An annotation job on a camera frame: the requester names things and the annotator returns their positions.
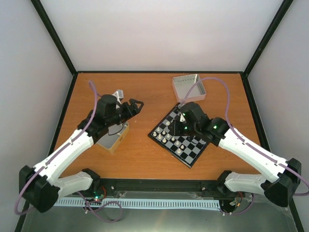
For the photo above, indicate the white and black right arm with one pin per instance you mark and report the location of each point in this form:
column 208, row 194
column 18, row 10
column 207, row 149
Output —
column 278, row 178

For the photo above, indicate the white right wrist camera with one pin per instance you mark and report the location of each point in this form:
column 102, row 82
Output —
column 182, row 118

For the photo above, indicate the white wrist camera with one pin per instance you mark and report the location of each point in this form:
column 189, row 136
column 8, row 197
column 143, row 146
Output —
column 182, row 118
column 119, row 95

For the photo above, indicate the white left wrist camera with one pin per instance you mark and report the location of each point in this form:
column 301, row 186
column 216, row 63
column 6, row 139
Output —
column 119, row 95

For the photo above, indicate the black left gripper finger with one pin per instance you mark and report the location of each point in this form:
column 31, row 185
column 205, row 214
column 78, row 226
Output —
column 136, row 102
column 137, row 107

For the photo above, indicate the black and silver chessboard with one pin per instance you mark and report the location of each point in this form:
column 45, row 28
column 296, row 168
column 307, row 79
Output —
column 185, row 148

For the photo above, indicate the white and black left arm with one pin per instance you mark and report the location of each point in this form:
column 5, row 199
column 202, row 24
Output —
column 42, row 185

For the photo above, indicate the light blue cable duct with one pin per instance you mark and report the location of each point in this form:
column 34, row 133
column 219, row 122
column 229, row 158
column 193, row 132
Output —
column 157, row 204

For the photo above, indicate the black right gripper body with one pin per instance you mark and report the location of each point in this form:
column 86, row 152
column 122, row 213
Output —
column 180, row 131

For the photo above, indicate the silver square tin lid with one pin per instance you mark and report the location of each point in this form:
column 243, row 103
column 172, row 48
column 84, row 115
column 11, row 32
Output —
column 182, row 85

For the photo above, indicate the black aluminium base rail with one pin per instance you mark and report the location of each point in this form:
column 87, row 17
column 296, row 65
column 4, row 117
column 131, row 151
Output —
column 157, row 184

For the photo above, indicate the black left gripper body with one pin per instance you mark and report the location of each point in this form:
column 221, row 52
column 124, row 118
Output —
column 127, row 115

